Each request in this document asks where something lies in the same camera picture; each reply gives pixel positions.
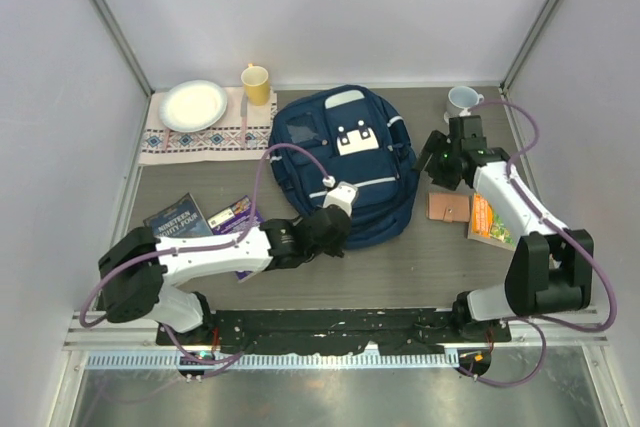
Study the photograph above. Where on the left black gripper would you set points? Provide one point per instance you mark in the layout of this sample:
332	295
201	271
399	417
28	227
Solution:
338	249

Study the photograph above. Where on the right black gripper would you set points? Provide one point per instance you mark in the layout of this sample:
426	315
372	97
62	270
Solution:
436	143

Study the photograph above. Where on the navy blue student backpack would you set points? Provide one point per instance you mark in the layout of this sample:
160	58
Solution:
358	137

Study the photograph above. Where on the purple treehouse paperback book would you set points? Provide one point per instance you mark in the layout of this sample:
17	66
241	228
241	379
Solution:
228	224

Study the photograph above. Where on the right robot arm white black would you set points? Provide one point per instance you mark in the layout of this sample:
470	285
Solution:
549	272

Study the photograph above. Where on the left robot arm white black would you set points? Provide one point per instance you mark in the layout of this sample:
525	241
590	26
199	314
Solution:
141	274

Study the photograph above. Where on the tan leather wallet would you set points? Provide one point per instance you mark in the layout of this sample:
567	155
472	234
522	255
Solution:
448	207

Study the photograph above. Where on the light blue footed cup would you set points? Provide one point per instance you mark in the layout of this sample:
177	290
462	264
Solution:
459	99

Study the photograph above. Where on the orange green treehouse book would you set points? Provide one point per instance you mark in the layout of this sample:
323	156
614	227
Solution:
486	226

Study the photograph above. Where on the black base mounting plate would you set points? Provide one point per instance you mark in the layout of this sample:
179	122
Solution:
339	332

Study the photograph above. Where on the patterned cloth placemat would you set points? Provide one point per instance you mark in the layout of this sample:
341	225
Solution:
220	142

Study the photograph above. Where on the dark blue Nineteen Eighty-Four book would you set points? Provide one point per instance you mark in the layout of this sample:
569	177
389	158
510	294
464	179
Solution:
182	219

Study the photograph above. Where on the yellow mug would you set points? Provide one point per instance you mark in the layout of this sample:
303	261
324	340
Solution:
256	83

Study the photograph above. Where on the white paper plate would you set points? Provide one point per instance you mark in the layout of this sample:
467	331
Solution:
192	106

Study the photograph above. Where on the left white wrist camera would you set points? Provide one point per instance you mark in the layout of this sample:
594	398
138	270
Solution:
340	194

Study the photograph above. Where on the white slotted cable duct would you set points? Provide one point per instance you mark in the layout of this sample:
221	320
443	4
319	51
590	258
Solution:
369	359

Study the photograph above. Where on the pink handled table knife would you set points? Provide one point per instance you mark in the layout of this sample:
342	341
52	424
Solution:
244	118

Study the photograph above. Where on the pink handled fork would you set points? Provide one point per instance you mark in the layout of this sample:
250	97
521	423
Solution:
167	134

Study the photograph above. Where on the aluminium frame rail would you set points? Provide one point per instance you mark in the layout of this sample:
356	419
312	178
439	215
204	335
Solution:
143	333

